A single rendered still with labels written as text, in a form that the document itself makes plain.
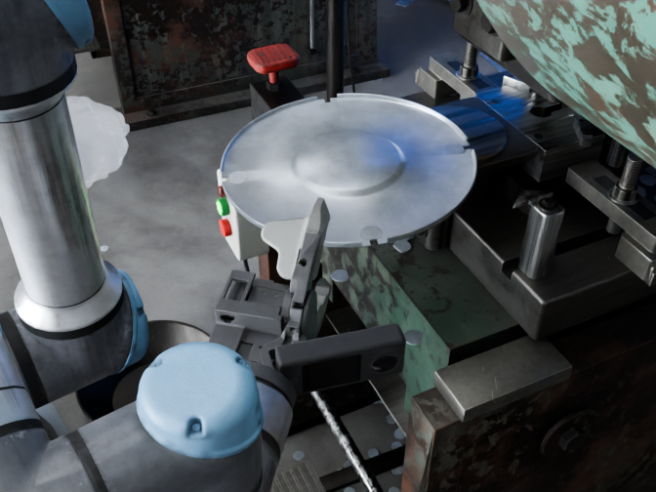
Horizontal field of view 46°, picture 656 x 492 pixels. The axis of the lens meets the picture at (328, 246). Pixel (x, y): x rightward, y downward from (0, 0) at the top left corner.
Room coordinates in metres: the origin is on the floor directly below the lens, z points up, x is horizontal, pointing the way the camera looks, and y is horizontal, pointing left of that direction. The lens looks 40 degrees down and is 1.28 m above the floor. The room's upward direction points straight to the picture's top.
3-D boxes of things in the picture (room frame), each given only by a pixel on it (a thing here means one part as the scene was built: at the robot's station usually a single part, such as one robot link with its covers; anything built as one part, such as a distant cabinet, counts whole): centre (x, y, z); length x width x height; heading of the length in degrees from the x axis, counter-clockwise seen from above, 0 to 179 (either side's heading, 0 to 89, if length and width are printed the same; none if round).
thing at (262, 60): (1.05, 0.08, 0.72); 0.07 x 0.06 x 0.08; 115
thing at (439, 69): (1.01, -0.20, 0.76); 0.17 x 0.06 x 0.10; 25
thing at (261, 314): (0.47, 0.06, 0.76); 0.12 x 0.09 x 0.08; 167
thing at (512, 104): (0.85, -0.26, 0.76); 0.15 x 0.09 x 0.05; 25
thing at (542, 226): (0.64, -0.23, 0.75); 0.03 x 0.03 x 0.10; 25
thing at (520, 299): (0.85, -0.27, 0.68); 0.45 x 0.30 x 0.06; 25
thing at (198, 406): (0.30, 0.10, 0.86); 0.11 x 0.08 x 0.11; 124
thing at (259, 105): (1.04, 0.07, 0.62); 0.10 x 0.06 x 0.20; 25
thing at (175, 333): (1.03, 0.36, 0.04); 0.30 x 0.30 x 0.07
